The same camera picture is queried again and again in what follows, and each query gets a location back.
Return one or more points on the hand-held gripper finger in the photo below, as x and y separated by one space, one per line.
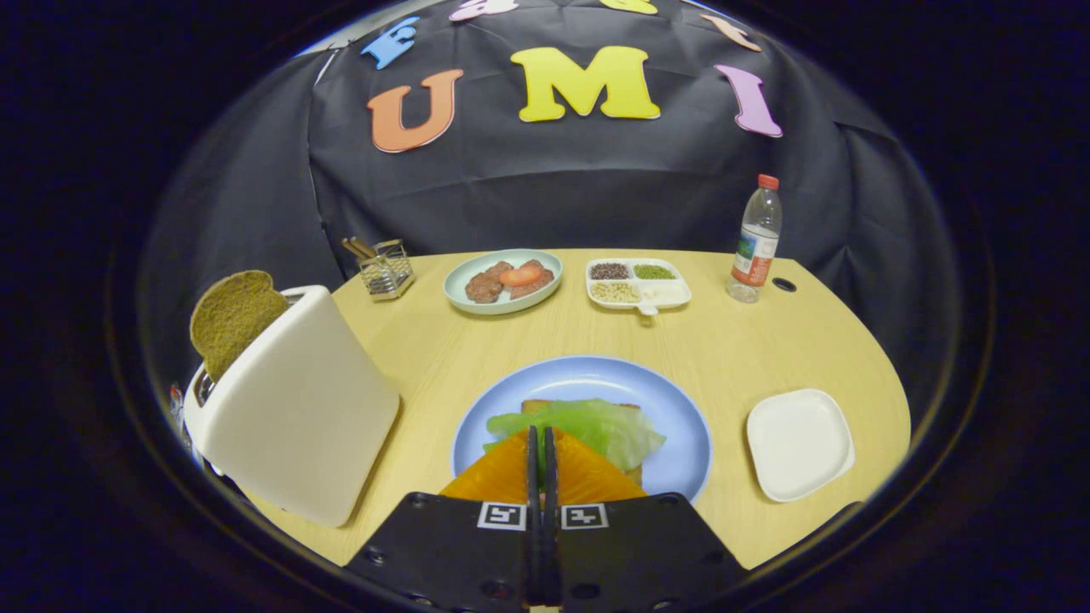
532 477
550 477

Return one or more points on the green lettuce leaf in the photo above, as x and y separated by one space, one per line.
613 430

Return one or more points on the brown toast slice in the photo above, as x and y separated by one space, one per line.
234 319

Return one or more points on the toast slice with ham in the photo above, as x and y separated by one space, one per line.
535 405

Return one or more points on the blue round plate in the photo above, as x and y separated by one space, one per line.
596 379

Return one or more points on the brown meat patty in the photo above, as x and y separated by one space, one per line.
538 285
484 288

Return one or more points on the pile of pale beans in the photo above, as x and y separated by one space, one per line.
613 292

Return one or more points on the red tomato slice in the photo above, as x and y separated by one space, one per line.
521 275

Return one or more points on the pile of dark red beans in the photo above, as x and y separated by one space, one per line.
610 271

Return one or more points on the pale green round plate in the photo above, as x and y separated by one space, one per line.
464 272

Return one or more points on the white divided tray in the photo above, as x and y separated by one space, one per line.
668 294

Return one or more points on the pile of green beans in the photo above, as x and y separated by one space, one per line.
654 272

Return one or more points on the white toaster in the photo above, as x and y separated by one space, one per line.
298 417

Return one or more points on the small white square plate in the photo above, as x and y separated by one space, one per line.
800 443

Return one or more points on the brown wooden chopstick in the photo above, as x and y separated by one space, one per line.
353 249
364 246

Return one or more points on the black backdrop cloth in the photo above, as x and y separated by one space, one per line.
596 187

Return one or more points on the clear water bottle red label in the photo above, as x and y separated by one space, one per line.
754 255

